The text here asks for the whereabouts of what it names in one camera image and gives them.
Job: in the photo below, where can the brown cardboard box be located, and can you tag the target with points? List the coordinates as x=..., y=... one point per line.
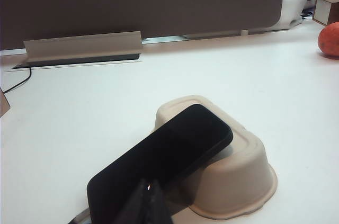
x=3, y=105

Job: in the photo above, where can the orange round fruit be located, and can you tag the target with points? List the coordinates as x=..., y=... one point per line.
x=331, y=40

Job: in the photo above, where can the beige pulp tray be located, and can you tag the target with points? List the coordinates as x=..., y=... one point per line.
x=238, y=176

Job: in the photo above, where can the small white-sided box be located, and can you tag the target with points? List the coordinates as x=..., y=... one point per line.
x=321, y=10

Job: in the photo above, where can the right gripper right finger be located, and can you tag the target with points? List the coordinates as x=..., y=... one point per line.
x=157, y=208

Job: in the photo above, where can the grey-brown desk divider panel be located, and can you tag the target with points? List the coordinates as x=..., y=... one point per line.
x=132, y=1

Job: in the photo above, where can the black smartphone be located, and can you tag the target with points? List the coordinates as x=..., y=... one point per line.
x=164, y=150

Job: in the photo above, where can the white rounded appliance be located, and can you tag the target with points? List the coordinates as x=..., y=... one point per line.
x=291, y=7

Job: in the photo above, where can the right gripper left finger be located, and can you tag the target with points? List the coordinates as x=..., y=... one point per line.
x=133, y=210

